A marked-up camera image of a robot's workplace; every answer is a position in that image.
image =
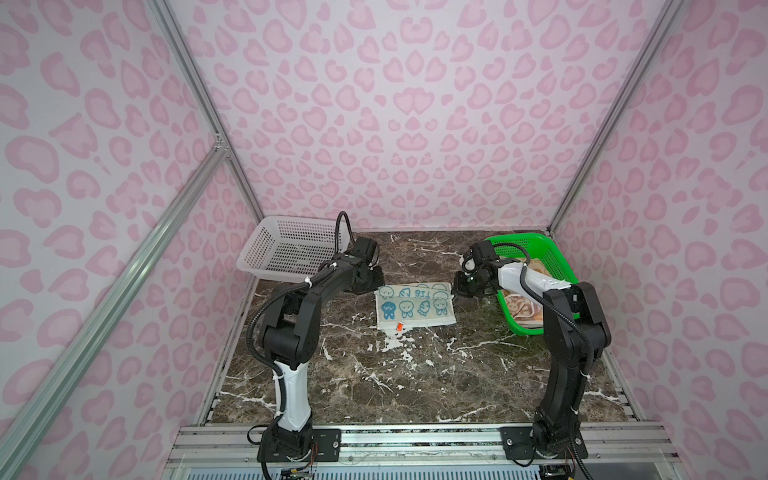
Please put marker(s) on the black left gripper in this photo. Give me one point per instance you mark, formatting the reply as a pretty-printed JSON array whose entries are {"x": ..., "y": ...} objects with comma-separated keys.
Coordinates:
[{"x": 379, "y": 281}]

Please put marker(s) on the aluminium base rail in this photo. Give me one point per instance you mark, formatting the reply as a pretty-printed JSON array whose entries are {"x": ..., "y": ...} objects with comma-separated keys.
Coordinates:
[{"x": 622, "y": 450}]

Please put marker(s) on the brown pattern towel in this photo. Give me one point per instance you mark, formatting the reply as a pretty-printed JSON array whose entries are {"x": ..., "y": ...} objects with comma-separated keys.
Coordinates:
[{"x": 518, "y": 304}]

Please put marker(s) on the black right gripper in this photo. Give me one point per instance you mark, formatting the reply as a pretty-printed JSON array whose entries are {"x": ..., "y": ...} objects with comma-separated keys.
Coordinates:
[{"x": 458, "y": 287}]

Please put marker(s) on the aluminium frame corner post left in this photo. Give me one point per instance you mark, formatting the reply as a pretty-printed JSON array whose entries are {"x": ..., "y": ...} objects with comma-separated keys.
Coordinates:
[{"x": 181, "y": 51}]

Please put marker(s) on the aluminium frame corner post right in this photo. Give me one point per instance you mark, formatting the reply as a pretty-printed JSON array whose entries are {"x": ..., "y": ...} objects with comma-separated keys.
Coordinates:
[{"x": 664, "y": 26}]

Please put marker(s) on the aluminium diagonal frame bar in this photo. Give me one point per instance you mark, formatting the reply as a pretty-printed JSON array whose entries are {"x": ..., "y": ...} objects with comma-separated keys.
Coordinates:
[{"x": 38, "y": 415}]

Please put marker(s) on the green plastic basket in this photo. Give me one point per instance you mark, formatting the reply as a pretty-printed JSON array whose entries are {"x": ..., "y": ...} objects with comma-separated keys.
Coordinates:
[{"x": 540, "y": 247}]

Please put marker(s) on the aluminium frame corner post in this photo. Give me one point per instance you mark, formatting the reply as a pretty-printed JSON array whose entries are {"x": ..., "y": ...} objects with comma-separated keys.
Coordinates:
[
  {"x": 664, "y": 26},
  {"x": 181, "y": 51}
]

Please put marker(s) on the blue bunny pattern towel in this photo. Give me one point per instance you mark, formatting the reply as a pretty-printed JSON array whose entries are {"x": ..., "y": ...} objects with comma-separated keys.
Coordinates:
[{"x": 401, "y": 307}]

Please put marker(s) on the white plastic basket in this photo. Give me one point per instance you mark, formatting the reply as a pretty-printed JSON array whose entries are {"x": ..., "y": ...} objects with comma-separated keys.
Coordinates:
[{"x": 289, "y": 249}]

